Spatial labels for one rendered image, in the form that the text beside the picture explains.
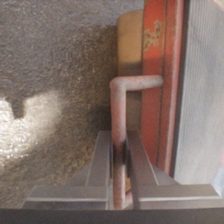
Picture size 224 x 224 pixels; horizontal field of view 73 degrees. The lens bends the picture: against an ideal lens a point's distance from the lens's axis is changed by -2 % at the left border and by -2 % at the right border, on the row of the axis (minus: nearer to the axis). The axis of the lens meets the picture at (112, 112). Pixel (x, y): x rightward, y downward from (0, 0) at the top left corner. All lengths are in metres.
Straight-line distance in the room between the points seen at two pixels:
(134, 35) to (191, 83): 0.09
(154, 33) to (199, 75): 0.07
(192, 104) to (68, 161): 0.19
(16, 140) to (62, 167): 0.08
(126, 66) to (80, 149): 0.14
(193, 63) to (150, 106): 0.06
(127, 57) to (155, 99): 0.08
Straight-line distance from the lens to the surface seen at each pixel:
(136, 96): 0.22
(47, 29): 0.22
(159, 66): 0.17
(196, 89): 0.20
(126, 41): 0.23
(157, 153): 0.19
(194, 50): 0.18
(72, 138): 0.24
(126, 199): 0.18
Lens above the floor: 0.20
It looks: 49 degrees down
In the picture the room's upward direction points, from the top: 107 degrees clockwise
